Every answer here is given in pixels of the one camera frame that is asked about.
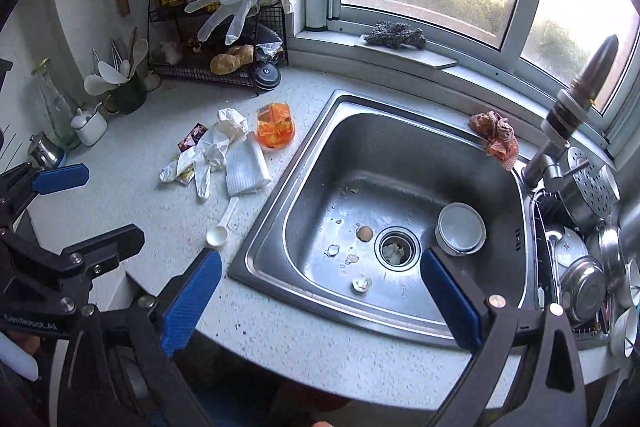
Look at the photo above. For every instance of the stainless steel sink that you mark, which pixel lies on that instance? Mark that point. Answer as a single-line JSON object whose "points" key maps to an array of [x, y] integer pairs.
{"points": [[400, 147]]}

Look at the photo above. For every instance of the steel plate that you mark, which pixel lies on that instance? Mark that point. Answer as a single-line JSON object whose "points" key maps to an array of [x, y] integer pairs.
{"points": [[607, 257]]}

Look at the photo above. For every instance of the dark red sauce packet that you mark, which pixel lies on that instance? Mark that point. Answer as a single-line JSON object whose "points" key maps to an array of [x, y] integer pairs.
{"points": [[192, 136]]}

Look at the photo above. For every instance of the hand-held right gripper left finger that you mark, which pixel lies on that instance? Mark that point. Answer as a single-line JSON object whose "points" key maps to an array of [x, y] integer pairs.
{"points": [[192, 302]]}

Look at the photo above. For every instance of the brown eggshell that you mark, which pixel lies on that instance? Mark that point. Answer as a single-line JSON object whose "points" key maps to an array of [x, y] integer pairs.
{"points": [[364, 233]]}

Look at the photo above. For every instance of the white tissue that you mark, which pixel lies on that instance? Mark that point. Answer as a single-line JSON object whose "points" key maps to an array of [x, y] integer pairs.
{"points": [[247, 169]]}

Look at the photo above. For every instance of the black round lid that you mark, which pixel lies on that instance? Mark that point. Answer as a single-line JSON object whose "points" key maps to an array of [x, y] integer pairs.
{"points": [[266, 76]]}

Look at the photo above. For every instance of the orange plastic cup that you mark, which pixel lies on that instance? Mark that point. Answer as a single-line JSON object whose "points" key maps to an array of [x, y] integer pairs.
{"points": [[275, 129]]}

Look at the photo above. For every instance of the small steel pot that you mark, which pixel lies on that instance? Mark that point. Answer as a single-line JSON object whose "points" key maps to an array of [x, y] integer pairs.
{"points": [[45, 152]]}

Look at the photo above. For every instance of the dark steel wool scourer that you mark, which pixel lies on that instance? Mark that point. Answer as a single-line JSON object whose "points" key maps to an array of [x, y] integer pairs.
{"points": [[395, 36]]}

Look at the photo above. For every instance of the steel bowl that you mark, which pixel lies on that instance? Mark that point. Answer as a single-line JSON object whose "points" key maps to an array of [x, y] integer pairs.
{"points": [[582, 289]]}

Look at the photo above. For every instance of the sink drain strainer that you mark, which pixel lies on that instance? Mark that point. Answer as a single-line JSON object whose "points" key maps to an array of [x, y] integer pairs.
{"points": [[396, 249]]}

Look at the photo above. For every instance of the white tube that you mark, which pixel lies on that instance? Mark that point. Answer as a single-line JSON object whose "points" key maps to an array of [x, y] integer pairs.
{"points": [[17, 357]]}

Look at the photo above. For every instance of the white enamel jar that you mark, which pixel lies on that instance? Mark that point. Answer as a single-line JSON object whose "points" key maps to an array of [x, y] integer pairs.
{"points": [[90, 127]]}

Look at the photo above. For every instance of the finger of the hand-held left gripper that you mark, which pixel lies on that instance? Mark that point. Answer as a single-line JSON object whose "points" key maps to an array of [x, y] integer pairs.
{"points": [[110, 244], [62, 178]]}

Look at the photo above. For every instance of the white yellow sauce packet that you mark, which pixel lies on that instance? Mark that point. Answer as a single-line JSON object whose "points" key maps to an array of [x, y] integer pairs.
{"points": [[175, 171]]}

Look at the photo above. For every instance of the clear glass bottle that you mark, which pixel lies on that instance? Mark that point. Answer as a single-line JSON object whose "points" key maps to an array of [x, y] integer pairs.
{"points": [[57, 112]]}

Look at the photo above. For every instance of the white eggshell piece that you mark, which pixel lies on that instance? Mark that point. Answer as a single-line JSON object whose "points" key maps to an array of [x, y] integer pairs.
{"points": [[362, 284], [332, 250], [351, 259]]}

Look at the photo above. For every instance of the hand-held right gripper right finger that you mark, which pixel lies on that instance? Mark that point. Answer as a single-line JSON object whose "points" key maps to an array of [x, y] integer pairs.
{"points": [[450, 302]]}

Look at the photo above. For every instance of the white ceramic spoon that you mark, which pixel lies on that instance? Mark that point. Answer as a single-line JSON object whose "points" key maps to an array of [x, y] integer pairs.
{"points": [[138, 54], [97, 86], [111, 71]]}

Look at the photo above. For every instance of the white porcelain bowl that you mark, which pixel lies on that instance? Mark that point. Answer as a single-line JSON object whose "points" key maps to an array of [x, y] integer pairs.
{"points": [[632, 282], [625, 332]]}

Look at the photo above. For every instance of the white plastic spoon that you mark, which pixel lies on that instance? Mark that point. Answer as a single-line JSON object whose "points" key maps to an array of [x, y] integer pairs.
{"points": [[218, 237]]}

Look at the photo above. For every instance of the garlic bulb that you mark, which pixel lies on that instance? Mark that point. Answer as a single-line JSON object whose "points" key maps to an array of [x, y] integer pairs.
{"points": [[171, 53]]}

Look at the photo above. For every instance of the black plastic bag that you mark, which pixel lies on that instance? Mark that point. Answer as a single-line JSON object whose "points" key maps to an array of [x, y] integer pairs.
{"points": [[267, 39]]}

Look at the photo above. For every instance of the dark green mug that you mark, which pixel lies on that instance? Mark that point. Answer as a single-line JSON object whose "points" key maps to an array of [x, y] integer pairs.
{"points": [[127, 99]]}

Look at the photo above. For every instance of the steel kitchen faucet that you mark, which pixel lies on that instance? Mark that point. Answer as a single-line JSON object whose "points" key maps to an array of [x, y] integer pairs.
{"points": [[565, 112]]}

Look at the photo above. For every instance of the white glove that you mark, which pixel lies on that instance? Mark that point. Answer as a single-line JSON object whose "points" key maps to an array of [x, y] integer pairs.
{"points": [[212, 144]]}

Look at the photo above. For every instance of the perforated steel lid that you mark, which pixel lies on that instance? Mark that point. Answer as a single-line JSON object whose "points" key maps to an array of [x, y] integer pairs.
{"points": [[592, 184]]}

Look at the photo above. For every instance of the ginger root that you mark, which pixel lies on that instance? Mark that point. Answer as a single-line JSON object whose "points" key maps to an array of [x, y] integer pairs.
{"points": [[230, 61]]}

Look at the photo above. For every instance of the orange dish rag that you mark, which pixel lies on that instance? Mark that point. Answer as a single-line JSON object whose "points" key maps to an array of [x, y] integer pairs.
{"points": [[495, 132]]}

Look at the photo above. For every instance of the steel pot lid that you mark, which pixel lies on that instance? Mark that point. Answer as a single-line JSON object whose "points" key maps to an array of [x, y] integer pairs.
{"points": [[570, 247]]}

